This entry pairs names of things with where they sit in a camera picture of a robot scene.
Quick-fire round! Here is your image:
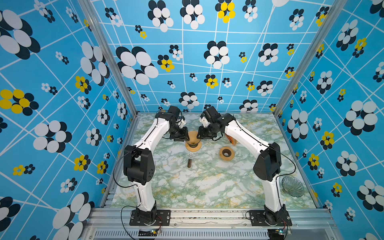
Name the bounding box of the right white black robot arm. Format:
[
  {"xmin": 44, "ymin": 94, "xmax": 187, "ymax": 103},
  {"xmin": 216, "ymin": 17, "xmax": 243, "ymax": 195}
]
[{"xmin": 197, "ymin": 107, "xmax": 292, "ymax": 226}]

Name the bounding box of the right aluminium corner post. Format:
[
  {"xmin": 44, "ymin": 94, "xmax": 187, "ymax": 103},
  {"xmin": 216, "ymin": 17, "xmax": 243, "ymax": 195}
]
[{"xmin": 274, "ymin": 0, "xmax": 347, "ymax": 118}]

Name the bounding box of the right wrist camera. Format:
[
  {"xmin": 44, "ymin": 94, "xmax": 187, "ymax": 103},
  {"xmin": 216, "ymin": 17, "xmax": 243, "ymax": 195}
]
[{"xmin": 199, "ymin": 116, "xmax": 210, "ymax": 128}]

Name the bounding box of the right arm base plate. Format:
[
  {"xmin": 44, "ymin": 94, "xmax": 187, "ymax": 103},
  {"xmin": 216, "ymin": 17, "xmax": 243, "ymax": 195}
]
[{"xmin": 246, "ymin": 209, "xmax": 293, "ymax": 227}]

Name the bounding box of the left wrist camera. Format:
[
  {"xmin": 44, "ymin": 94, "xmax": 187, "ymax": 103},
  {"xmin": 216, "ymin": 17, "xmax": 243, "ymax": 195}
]
[{"xmin": 177, "ymin": 117, "xmax": 186, "ymax": 129}]

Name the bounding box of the clear glass dripper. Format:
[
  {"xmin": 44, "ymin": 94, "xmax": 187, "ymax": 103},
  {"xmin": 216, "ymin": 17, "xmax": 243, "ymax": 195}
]
[{"xmin": 282, "ymin": 176, "xmax": 305, "ymax": 198}]

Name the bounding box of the left aluminium corner post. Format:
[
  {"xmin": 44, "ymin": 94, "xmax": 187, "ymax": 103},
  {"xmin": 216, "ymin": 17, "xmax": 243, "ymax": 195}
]
[{"xmin": 79, "ymin": 0, "xmax": 138, "ymax": 119}]

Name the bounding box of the green circuit board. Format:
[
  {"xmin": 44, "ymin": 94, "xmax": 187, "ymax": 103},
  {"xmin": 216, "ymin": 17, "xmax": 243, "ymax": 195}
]
[
  {"xmin": 138, "ymin": 229, "xmax": 160, "ymax": 237},
  {"xmin": 268, "ymin": 229, "xmax": 287, "ymax": 240}
]

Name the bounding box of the right green circuit board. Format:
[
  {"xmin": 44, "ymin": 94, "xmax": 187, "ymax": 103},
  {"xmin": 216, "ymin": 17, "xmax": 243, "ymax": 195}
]
[{"xmin": 268, "ymin": 229, "xmax": 287, "ymax": 240}]

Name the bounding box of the left green circuit board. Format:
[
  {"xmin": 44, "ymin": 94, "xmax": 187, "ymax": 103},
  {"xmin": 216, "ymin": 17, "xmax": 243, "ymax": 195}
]
[{"xmin": 138, "ymin": 229, "xmax": 160, "ymax": 237}]

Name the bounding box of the orange coffee filter pack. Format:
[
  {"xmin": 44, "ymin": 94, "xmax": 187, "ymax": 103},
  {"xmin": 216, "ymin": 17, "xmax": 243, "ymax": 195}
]
[{"xmin": 226, "ymin": 134, "xmax": 238, "ymax": 146}]

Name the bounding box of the wooden ring dripper holder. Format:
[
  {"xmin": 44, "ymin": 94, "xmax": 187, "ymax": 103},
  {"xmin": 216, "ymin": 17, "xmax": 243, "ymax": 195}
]
[{"xmin": 185, "ymin": 142, "xmax": 202, "ymax": 153}]

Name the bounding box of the aluminium corner post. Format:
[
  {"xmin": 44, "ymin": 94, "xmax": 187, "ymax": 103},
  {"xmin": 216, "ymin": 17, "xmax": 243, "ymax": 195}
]
[
  {"xmin": 274, "ymin": 0, "xmax": 347, "ymax": 118},
  {"xmin": 79, "ymin": 0, "xmax": 138, "ymax": 119}
]

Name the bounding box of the aluminium front rail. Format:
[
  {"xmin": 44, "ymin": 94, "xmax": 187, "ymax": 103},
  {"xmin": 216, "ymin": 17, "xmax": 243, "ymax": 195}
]
[{"xmin": 81, "ymin": 208, "xmax": 343, "ymax": 240}]

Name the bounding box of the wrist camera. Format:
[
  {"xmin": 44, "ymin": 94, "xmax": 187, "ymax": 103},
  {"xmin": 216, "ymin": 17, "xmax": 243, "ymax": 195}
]
[
  {"xmin": 199, "ymin": 116, "xmax": 210, "ymax": 128},
  {"xmin": 177, "ymin": 117, "xmax": 186, "ymax": 129}
]

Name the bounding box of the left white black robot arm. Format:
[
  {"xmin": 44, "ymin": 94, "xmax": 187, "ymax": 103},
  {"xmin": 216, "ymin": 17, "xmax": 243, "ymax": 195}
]
[{"xmin": 123, "ymin": 106, "xmax": 190, "ymax": 224}]

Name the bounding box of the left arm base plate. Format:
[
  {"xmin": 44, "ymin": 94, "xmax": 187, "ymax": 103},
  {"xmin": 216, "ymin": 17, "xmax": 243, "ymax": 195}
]
[{"xmin": 129, "ymin": 209, "xmax": 171, "ymax": 226}]

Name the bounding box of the glass server with wooden handle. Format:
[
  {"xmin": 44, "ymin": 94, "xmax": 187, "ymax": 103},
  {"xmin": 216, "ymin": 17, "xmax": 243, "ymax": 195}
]
[{"xmin": 187, "ymin": 152, "xmax": 194, "ymax": 168}]

